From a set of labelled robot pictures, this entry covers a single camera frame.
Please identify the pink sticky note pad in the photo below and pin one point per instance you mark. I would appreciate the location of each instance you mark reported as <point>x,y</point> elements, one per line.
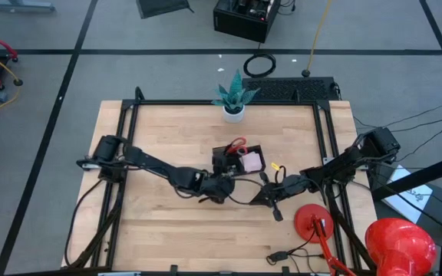
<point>251,161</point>

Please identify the black mesh desk organizer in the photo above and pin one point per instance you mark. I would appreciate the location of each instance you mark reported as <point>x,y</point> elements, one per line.
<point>221,163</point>

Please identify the red desk lamp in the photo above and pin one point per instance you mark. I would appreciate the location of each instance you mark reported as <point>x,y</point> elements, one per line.
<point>313,222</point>

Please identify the black perforated computer case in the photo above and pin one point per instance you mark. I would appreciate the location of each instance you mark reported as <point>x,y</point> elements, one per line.
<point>286,89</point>

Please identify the black aluminium table frame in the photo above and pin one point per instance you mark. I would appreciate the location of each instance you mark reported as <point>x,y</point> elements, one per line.
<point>221,102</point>

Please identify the black table clamp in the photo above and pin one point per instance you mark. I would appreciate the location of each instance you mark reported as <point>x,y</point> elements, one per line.
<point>139,94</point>

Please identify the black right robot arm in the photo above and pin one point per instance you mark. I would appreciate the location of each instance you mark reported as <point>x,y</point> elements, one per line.
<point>351,161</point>

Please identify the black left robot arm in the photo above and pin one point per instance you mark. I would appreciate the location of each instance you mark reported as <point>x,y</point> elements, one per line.
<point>148,165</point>

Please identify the grey metal stand foot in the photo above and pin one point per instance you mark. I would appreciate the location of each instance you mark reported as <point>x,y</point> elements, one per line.
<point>19,5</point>

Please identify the snake plant in white pot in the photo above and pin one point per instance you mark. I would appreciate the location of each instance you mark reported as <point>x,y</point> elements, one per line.
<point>234,101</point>

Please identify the black edge bracket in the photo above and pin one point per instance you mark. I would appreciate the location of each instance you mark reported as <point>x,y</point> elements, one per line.
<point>173,268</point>
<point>285,269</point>

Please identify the black floor mat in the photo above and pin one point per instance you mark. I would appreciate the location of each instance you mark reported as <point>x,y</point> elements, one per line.
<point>163,7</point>

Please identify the black diagonal beam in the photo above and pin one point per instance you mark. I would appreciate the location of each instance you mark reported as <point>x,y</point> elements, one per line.
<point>416,180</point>

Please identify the white printed box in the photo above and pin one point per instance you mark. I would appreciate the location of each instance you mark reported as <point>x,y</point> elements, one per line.
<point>409,199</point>

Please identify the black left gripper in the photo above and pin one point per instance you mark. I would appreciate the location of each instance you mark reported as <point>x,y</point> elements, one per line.
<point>217,188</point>

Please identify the open black computer tower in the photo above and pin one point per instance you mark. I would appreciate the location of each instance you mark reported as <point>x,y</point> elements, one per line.
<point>244,23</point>

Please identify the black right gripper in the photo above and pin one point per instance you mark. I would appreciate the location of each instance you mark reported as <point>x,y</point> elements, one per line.
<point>282,188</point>

